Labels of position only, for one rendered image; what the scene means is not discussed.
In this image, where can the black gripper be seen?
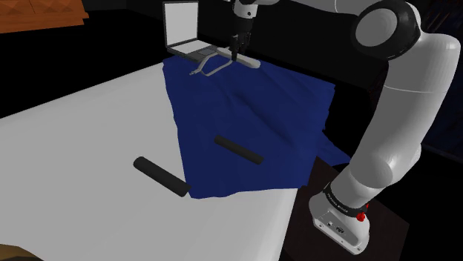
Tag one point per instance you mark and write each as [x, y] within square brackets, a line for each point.
[241, 30]

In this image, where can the grey open laptop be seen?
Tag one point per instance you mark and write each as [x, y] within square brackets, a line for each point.
[181, 32]

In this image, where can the slim black cylinder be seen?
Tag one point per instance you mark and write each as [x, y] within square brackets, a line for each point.
[238, 149]

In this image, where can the large black cylinder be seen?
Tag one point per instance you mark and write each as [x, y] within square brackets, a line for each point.
[161, 176]

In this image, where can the dark blue blanket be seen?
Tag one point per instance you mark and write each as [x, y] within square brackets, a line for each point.
[249, 108]

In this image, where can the white bed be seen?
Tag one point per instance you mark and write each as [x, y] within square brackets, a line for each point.
[79, 144]

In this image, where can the dark robot stand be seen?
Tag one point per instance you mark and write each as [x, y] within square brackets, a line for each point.
[383, 235]

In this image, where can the brown wooden cabinet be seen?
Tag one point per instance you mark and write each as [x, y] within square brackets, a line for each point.
[39, 14]

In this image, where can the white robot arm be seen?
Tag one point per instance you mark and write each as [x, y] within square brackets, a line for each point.
[401, 108]

